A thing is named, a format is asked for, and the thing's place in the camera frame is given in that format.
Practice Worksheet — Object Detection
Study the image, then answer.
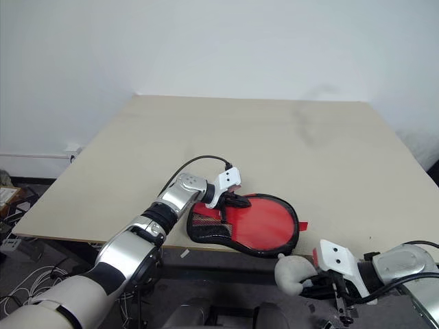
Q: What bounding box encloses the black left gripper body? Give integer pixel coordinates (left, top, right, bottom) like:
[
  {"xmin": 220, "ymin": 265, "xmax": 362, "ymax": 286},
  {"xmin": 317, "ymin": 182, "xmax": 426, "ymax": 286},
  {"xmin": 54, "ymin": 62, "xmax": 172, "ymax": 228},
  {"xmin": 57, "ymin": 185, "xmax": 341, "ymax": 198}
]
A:
[{"xmin": 219, "ymin": 191, "xmax": 240, "ymax": 209}]

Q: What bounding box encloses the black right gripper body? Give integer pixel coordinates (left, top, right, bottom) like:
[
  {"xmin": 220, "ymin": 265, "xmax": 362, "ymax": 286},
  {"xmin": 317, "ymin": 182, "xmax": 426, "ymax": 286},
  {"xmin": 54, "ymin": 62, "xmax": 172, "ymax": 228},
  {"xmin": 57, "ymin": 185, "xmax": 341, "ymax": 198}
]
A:
[{"xmin": 310, "ymin": 269, "xmax": 351, "ymax": 300}]

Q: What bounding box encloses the black red paddle case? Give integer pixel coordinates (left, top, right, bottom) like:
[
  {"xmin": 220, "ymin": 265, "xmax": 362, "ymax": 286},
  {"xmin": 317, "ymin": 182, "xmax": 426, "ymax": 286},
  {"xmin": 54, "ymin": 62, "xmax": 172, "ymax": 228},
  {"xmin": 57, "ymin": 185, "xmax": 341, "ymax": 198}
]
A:
[{"xmin": 185, "ymin": 193, "xmax": 310, "ymax": 260}]

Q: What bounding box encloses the light grey curved padded object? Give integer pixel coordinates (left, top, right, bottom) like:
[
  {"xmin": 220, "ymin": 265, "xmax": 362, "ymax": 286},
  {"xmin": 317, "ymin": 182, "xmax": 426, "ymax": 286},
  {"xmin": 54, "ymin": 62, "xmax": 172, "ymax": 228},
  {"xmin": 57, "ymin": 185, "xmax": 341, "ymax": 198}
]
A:
[{"xmin": 274, "ymin": 254, "xmax": 318, "ymax": 296}]

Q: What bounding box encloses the light grey rounded shape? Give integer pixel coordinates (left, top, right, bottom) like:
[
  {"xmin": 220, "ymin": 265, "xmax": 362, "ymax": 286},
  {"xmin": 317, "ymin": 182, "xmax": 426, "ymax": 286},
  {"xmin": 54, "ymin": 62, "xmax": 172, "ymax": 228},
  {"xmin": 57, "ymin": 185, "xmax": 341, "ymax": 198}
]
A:
[{"xmin": 170, "ymin": 297, "xmax": 214, "ymax": 329}]

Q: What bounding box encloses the black cabinet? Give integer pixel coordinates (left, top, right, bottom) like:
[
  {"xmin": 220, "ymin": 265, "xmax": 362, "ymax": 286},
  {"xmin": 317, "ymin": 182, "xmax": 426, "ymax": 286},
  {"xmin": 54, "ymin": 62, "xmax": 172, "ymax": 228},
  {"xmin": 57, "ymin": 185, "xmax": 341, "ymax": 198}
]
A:
[{"xmin": 426, "ymin": 160, "xmax": 439, "ymax": 188}]

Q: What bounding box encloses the brown cardboard box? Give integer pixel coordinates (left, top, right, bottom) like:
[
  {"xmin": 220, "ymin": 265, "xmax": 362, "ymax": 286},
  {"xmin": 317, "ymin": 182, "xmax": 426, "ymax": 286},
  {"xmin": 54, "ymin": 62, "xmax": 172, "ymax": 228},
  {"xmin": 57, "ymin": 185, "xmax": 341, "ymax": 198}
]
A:
[{"xmin": 0, "ymin": 186, "xmax": 25, "ymax": 217}]

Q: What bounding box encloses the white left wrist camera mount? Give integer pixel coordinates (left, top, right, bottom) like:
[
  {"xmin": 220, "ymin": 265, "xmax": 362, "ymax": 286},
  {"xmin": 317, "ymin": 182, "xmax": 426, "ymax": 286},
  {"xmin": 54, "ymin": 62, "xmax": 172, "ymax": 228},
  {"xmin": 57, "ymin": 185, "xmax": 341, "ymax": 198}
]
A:
[{"xmin": 204, "ymin": 167, "xmax": 243, "ymax": 210}]

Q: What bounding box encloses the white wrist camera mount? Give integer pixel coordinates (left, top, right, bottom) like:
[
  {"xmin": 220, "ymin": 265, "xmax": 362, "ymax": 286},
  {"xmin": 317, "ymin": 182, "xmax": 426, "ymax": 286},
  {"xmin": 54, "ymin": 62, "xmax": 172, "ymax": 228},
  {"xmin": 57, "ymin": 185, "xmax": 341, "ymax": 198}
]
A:
[
  {"xmin": 318, "ymin": 239, "xmax": 374, "ymax": 305},
  {"xmin": 204, "ymin": 167, "xmax": 243, "ymax": 210}
]

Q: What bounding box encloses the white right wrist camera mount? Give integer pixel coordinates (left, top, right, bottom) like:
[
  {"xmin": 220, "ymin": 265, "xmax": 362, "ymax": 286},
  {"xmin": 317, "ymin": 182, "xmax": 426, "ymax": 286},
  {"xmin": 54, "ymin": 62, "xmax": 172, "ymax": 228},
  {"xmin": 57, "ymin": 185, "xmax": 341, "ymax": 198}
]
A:
[{"xmin": 318, "ymin": 239, "xmax": 374, "ymax": 305}]

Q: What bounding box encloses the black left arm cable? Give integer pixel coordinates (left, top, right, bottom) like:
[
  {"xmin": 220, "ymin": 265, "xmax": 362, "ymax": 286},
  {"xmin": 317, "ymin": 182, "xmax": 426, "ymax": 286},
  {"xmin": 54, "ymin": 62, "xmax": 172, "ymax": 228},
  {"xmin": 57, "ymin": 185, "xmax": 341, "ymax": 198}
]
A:
[{"xmin": 158, "ymin": 155, "xmax": 235, "ymax": 200}]

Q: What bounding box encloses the white wall socket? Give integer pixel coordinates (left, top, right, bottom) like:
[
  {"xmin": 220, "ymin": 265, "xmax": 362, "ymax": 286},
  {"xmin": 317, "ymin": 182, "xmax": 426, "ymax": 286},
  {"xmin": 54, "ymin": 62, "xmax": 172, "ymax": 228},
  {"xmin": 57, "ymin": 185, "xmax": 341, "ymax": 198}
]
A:
[{"xmin": 65, "ymin": 145, "xmax": 83, "ymax": 162}]

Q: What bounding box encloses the white wall cable duct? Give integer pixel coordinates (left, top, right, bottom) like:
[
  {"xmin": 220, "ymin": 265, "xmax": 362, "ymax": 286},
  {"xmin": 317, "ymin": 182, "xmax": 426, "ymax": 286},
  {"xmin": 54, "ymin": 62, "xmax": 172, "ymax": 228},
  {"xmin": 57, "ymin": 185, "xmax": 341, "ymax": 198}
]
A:
[{"xmin": 0, "ymin": 153, "xmax": 73, "ymax": 161}]

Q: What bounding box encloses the white floor cable bundle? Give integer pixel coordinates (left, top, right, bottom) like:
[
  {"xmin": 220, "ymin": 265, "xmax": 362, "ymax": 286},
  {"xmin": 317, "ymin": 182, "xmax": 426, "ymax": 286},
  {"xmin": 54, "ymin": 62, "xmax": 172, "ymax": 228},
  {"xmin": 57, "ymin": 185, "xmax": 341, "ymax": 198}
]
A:
[{"xmin": 0, "ymin": 263, "xmax": 71, "ymax": 311}]

